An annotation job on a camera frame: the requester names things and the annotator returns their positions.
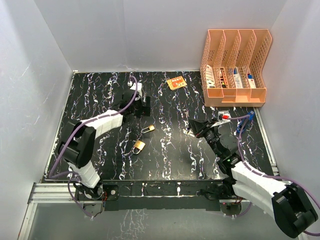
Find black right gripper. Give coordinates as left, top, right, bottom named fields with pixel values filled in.
left=189, top=118, right=222, bottom=158

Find black padlock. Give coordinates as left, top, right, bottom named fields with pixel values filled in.
left=135, top=96, right=151, bottom=118

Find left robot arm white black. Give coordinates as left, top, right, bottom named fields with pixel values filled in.
left=58, top=89, right=151, bottom=200

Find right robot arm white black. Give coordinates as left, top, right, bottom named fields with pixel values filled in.
left=187, top=114, right=319, bottom=239

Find small brass long-shackle padlock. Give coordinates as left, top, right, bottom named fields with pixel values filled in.
left=141, top=125, right=155, bottom=134

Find large brass padlock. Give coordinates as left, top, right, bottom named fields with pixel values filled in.
left=132, top=140, right=146, bottom=155

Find orange card pack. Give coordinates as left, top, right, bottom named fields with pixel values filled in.
left=166, top=76, right=187, bottom=91

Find white box in organizer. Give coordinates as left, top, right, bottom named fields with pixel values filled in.
left=205, top=64, right=216, bottom=88

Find blue stapler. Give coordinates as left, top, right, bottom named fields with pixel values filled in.
left=236, top=110, right=255, bottom=133

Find red black marker items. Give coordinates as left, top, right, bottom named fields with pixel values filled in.
left=219, top=67, right=229, bottom=88

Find white blue tube box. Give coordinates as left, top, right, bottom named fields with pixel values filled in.
left=233, top=67, right=244, bottom=89

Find blue red white box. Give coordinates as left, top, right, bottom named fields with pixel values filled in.
left=247, top=73, right=256, bottom=89

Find orange plastic file organizer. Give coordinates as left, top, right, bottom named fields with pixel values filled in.
left=200, top=29, right=272, bottom=107

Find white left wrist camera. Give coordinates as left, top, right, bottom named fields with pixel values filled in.
left=127, top=80, right=143, bottom=101

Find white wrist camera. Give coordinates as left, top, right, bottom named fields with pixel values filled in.
left=127, top=80, right=143, bottom=101
left=218, top=110, right=231, bottom=124

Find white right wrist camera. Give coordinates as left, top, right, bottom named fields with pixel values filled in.
left=218, top=110, right=231, bottom=124

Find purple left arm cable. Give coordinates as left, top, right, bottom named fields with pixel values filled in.
left=48, top=76, right=138, bottom=180

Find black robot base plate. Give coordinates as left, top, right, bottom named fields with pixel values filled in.
left=74, top=179, right=248, bottom=212

